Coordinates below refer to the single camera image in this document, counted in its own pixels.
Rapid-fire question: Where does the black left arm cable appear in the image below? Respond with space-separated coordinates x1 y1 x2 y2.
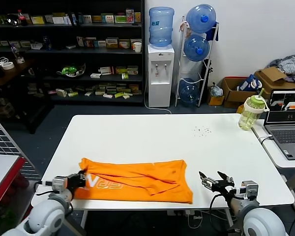
35 180 54 196

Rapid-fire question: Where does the small yellow box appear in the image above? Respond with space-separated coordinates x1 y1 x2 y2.
207 94 225 106

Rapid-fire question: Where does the bowl of green fruit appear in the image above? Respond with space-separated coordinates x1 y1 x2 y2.
57 62 86 78

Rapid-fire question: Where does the dark blue hanging cloth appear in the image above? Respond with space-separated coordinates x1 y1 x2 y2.
206 21 220 42

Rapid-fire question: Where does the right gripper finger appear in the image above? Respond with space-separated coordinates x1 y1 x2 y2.
217 171 235 185
199 171 213 187

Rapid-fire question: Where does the white wire jug rack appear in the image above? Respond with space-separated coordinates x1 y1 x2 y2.
175 15 220 108

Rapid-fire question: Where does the pink medicine box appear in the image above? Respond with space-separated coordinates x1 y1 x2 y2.
125 8 135 23

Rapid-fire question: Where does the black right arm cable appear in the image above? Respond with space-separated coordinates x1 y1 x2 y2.
209 194 239 233

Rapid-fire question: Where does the white water dispenser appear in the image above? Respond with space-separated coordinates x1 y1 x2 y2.
147 43 175 108

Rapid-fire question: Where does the white laptop cable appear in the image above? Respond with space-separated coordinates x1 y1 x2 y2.
258 134 273 145

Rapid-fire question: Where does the brown wooden table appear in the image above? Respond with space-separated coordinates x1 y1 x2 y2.
0 59 37 135

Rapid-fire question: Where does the cola bottle red cap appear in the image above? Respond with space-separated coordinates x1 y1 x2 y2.
16 9 28 27

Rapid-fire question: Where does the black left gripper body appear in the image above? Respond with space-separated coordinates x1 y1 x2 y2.
68 174 87 190

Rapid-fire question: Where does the teal white medicine box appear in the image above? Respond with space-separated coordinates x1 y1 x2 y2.
101 13 115 24

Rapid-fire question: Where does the large cardboard box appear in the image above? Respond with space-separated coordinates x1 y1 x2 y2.
255 66 295 99

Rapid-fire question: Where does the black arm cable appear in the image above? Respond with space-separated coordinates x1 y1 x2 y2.
35 180 54 196
209 194 239 233

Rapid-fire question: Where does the green lid drinking bottle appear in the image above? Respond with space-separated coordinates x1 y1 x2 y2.
238 88 270 132

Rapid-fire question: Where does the blue water jug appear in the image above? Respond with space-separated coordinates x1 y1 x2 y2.
148 6 175 48
183 34 210 62
186 3 217 33
179 78 201 104

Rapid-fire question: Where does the orange t-shirt white print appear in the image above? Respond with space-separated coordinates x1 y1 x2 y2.
73 157 194 204

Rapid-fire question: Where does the dark glass bowl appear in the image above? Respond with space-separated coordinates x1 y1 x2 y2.
5 13 21 25

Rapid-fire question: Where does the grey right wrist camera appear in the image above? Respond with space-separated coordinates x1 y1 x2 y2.
240 180 259 201

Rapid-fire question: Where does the open cardboard box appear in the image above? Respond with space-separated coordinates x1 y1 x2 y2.
221 76 258 109

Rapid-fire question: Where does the grey plastic bag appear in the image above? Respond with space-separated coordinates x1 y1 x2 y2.
209 82 224 97

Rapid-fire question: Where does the blue white bag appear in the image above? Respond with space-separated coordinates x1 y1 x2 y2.
237 73 264 93

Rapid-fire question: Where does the white wire grid panel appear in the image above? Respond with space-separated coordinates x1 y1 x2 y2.
0 110 23 155

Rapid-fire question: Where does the black shelf unit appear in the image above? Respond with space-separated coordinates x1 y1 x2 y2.
0 0 146 107

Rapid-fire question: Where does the white power strip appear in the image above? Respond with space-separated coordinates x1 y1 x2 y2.
167 210 204 219

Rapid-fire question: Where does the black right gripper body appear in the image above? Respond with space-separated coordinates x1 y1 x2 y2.
211 181 236 197

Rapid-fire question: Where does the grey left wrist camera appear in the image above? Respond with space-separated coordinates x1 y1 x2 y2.
51 176 69 194

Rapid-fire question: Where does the pile of grey clothes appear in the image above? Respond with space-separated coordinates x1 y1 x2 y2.
267 55 295 84

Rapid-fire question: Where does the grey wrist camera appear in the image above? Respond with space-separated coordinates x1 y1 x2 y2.
51 176 69 194
240 180 259 201

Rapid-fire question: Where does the yellow white medicine box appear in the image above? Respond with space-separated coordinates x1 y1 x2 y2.
106 37 119 48

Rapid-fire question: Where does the grey laptop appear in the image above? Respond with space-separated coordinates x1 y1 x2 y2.
264 88 295 160

